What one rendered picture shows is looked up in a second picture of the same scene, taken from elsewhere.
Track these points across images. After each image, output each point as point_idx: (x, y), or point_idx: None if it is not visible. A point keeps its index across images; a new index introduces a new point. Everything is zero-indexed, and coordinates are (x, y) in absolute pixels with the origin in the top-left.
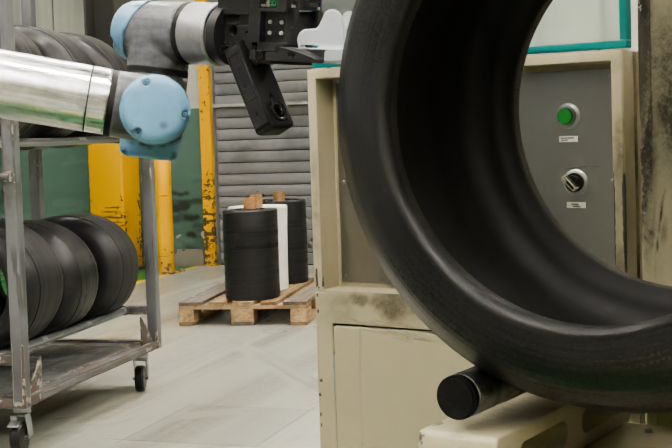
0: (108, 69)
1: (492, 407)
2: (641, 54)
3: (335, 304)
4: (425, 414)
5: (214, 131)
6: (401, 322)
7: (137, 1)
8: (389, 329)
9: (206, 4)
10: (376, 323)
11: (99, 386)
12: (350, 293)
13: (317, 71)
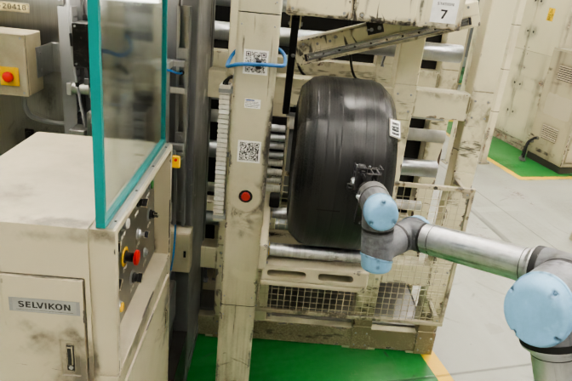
0: (431, 224)
1: (333, 266)
2: (269, 145)
3: (124, 370)
4: (145, 373)
5: None
6: (139, 341)
7: (388, 197)
8: (136, 351)
9: (380, 184)
10: (134, 355)
11: None
12: (128, 354)
13: (118, 227)
